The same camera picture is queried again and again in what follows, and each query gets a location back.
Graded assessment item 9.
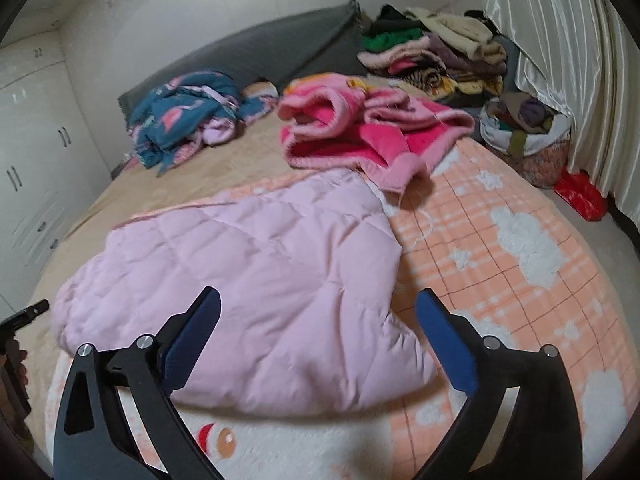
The fabric basket of clothes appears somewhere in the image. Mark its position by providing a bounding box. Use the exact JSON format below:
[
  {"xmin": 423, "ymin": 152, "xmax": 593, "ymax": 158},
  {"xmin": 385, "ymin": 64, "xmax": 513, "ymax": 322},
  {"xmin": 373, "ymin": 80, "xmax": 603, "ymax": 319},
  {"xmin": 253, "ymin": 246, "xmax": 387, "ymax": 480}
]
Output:
[{"xmin": 479, "ymin": 91, "xmax": 573, "ymax": 190}]

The grey headboard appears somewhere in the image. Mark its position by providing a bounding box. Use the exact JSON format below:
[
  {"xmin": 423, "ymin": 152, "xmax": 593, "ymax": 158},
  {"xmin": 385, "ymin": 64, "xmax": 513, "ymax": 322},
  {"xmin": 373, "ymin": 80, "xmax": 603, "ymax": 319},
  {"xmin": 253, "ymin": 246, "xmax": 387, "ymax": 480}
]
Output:
[{"xmin": 117, "ymin": 0, "xmax": 371, "ymax": 121}]

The stack of folded clothes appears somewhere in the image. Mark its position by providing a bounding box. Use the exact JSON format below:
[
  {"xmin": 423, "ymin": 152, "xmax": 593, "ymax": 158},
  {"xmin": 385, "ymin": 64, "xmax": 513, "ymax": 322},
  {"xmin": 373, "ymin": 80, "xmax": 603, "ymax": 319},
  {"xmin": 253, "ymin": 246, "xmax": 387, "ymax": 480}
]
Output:
[{"xmin": 356, "ymin": 4, "xmax": 521, "ymax": 103}]

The hot pink fleece garment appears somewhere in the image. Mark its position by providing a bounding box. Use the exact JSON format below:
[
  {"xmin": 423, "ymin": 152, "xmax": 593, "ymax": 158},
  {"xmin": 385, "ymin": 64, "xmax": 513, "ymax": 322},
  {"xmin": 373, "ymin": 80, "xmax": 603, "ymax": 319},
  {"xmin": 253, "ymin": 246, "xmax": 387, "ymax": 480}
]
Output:
[{"xmin": 277, "ymin": 72, "xmax": 476, "ymax": 195}]

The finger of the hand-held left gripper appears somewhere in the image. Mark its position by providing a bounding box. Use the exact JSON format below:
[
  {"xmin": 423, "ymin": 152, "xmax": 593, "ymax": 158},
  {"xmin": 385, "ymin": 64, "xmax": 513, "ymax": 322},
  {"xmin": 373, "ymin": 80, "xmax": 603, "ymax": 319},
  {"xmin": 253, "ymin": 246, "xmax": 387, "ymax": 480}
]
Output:
[{"xmin": 0, "ymin": 299, "xmax": 51, "ymax": 332}]

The white satin curtain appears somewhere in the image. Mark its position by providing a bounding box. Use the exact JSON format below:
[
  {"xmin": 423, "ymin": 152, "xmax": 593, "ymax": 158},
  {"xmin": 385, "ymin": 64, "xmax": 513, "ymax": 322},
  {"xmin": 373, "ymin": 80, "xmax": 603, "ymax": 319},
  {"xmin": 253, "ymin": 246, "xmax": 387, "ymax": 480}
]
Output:
[{"xmin": 470, "ymin": 0, "xmax": 640, "ymax": 221}]

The white wardrobe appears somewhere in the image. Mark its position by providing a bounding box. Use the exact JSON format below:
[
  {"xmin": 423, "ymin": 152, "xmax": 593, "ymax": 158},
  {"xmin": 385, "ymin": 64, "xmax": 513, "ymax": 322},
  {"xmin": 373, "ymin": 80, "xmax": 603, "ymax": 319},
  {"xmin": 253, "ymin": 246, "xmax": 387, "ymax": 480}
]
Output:
[{"xmin": 0, "ymin": 30, "xmax": 113, "ymax": 311}]

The pink quilted coat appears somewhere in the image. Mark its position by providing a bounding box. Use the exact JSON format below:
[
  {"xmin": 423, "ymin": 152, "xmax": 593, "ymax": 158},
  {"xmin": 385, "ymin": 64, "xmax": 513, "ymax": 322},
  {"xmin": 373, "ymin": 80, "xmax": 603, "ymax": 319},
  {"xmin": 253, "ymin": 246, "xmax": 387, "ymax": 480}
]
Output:
[{"xmin": 50, "ymin": 167, "xmax": 451, "ymax": 413}]

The teal patterned garment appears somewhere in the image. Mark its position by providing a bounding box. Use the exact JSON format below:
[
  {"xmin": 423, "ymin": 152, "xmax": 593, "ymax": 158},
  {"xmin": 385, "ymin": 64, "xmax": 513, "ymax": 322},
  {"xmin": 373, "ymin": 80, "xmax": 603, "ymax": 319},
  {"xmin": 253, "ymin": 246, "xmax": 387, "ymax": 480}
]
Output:
[{"xmin": 126, "ymin": 71, "xmax": 278, "ymax": 177}]

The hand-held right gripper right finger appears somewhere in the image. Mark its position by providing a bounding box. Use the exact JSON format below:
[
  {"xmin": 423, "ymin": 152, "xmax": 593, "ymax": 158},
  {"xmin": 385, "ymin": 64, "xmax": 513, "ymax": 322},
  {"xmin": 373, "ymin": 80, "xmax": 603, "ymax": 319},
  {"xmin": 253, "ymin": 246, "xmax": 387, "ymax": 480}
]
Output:
[{"xmin": 415, "ymin": 287, "xmax": 583, "ymax": 480}]

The red bag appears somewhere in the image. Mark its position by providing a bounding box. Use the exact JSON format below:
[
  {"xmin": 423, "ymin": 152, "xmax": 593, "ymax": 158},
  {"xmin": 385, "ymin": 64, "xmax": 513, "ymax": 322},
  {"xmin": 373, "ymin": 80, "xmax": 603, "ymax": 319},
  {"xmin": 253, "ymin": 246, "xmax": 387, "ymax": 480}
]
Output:
[{"xmin": 554, "ymin": 167, "xmax": 608, "ymax": 221}]

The person's left hand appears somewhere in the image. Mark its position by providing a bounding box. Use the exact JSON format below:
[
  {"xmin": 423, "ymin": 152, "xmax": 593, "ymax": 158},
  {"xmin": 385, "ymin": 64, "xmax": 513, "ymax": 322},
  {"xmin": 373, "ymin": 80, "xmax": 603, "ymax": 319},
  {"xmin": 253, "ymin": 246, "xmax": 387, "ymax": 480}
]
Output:
[{"xmin": 15, "ymin": 347, "xmax": 30, "ymax": 392}]

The orange plaid blanket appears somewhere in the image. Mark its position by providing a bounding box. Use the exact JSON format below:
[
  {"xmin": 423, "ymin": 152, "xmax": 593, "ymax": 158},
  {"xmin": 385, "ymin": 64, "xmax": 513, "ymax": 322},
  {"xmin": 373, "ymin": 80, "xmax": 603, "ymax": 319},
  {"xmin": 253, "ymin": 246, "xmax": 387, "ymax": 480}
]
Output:
[{"xmin": 30, "ymin": 137, "xmax": 640, "ymax": 480}]

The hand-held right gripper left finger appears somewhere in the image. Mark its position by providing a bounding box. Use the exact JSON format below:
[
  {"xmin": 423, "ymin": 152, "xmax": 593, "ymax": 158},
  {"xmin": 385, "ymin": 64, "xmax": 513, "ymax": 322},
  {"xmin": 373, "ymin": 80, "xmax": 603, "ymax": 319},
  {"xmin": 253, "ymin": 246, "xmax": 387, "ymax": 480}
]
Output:
[{"xmin": 52, "ymin": 286, "xmax": 223, "ymax": 480}]

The tan bed blanket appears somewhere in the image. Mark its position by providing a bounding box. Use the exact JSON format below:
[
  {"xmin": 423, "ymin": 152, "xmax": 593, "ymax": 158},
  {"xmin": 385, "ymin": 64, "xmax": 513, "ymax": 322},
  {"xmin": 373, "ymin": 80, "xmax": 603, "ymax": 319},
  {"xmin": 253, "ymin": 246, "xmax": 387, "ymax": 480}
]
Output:
[{"xmin": 25, "ymin": 105, "xmax": 311, "ymax": 311}]

